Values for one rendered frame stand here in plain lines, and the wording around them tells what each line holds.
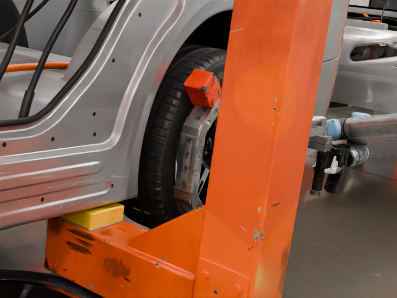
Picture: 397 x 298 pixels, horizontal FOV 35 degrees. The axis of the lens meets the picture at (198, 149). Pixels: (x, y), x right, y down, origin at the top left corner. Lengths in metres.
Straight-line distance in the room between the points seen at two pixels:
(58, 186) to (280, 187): 0.56
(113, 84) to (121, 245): 0.42
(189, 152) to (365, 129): 0.63
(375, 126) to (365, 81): 2.27
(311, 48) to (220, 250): 0.50
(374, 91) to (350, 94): 0.16
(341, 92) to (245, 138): 3.13
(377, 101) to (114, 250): 3.07
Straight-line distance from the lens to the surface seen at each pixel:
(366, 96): 4.47
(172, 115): 1.88
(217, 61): 2.01
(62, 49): 3.89
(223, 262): 1.48
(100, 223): 1.78
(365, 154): 2.42
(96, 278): 1.76
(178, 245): 1.57
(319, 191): 2.16
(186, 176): 1.94
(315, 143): 2.13
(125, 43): 1.73
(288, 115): 1.37
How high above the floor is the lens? 1.31
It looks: 13 degrees down
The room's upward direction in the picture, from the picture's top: 8 degrees clockwise
